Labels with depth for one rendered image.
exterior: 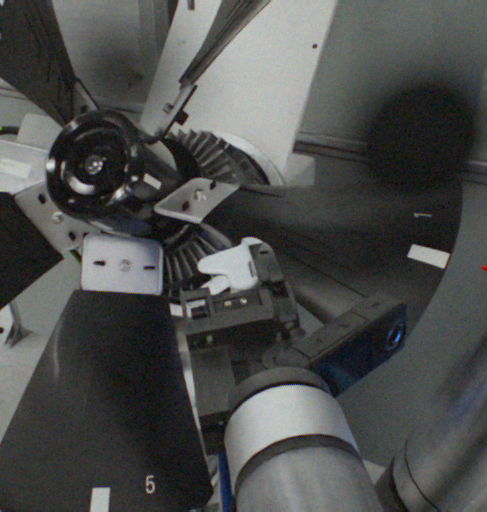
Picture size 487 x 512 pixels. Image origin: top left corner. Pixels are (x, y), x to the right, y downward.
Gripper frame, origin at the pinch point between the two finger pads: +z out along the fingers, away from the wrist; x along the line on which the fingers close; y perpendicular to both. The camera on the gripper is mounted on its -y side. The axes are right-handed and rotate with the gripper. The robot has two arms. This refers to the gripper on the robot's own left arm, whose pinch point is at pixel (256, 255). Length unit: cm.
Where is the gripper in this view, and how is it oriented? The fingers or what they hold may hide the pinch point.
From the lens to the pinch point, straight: 54.2
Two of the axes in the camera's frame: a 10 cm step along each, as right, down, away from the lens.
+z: -1.7, -5.1, 8.4
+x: 1.1, 8.4, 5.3
